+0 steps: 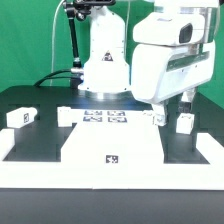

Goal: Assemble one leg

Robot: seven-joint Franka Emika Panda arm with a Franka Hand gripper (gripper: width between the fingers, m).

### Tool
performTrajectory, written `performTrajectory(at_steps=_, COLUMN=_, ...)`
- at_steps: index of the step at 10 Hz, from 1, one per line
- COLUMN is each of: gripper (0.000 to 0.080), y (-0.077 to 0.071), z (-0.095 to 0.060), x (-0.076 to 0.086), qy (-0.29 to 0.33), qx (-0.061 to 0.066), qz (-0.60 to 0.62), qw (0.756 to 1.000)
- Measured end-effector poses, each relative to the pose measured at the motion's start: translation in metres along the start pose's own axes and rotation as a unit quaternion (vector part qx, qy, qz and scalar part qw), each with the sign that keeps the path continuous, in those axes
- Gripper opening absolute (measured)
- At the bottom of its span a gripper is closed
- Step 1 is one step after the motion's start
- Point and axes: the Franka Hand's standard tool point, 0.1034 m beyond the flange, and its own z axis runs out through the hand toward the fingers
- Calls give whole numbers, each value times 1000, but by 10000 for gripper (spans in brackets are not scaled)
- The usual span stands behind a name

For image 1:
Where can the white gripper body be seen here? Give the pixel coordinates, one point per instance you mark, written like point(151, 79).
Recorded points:
point(170, 57)

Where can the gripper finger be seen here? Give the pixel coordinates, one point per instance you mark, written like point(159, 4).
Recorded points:
point(161, 114)
point(185, 103)

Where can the white square tabletop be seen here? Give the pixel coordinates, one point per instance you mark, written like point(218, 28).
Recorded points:
point(136, 142)

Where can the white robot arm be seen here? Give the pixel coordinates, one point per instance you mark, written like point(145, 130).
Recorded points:
point(106, 72)

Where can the AprilTag sheet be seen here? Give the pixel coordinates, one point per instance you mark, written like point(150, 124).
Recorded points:
point(105, 116)

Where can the white U-shaped fence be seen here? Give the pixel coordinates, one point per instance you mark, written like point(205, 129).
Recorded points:
point(208, 176)

